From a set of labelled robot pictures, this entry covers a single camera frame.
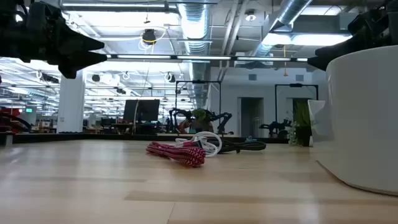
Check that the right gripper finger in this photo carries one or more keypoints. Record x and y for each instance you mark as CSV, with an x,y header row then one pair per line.
x,y
318,63
335,49

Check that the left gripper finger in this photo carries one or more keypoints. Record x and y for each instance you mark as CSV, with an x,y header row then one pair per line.
x,y
77,59
81,43

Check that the small white plastic bin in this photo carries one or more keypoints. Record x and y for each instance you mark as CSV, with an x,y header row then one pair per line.
x,y
317,121

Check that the large white plastic bin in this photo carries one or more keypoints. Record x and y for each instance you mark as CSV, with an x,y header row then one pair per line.
x,y
363,124

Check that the black background robot arm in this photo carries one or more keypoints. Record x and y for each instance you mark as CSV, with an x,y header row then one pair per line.
x,y
275,126
177,113
225,118

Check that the white building pillar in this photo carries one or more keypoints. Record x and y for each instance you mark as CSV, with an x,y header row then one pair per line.
x,y
71,105

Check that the green potted plant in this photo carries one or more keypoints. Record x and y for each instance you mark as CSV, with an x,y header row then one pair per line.
x,y
302,130

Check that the round ceiling sensor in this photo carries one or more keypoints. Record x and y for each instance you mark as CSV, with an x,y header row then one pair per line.
x,y
250,17

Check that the black computer monitor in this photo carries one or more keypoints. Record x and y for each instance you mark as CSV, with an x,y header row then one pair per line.
x,y
146,110

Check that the grey door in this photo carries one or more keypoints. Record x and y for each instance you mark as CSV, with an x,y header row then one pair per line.
x,y
250,116

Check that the LED light bar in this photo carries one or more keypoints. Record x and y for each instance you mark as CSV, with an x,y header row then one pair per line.
x,y
202,57

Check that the person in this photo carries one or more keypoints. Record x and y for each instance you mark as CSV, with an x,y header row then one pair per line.
x,y
202,126

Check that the narrow spiral ventilation duct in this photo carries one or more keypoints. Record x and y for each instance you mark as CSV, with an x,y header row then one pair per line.
x,y
289,12

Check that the black table edge rail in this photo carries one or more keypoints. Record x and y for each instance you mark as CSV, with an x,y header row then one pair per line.
x,y
77,137

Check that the short metal post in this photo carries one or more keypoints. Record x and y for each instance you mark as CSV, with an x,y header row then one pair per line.
x,y
8,139

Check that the wide corrugated ventilation duct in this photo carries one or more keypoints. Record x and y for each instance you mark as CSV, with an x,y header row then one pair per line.
x,y
195,25

